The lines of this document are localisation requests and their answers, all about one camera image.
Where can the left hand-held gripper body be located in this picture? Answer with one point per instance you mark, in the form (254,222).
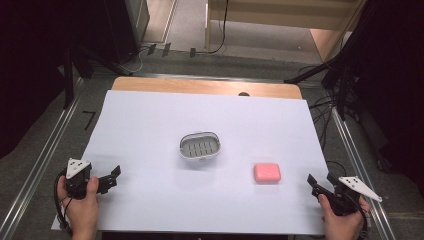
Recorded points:
(77,181)

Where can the light wooden shelf unit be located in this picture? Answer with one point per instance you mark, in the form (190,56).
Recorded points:
(286,13)

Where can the black metal stand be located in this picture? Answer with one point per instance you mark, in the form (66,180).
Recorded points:
(68,80)
(340,86)

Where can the pink soap bar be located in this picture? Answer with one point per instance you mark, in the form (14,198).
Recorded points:
(267,172)

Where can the grey and white soap dish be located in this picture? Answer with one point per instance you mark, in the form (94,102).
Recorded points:
(200,147)

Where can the black curtain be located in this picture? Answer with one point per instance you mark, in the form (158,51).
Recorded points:
(40,66)
(393,83)

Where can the wooden table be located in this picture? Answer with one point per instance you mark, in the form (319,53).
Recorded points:
(186,85)

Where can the person's right hand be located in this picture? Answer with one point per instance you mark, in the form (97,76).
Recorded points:
(341,226)

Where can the metal floor rail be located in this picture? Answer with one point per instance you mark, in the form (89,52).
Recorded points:
(40,166)
(363,173)

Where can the white paper sheet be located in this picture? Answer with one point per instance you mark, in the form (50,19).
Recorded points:
(166,186)

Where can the black table grommet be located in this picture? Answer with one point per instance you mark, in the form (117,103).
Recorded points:
(244,94)

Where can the person's left hand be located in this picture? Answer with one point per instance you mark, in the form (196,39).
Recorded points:
(81,213)

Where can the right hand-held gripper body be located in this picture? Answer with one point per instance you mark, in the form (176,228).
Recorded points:
(345,200)

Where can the grey cabinet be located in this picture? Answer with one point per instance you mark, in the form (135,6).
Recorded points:
(140,16)

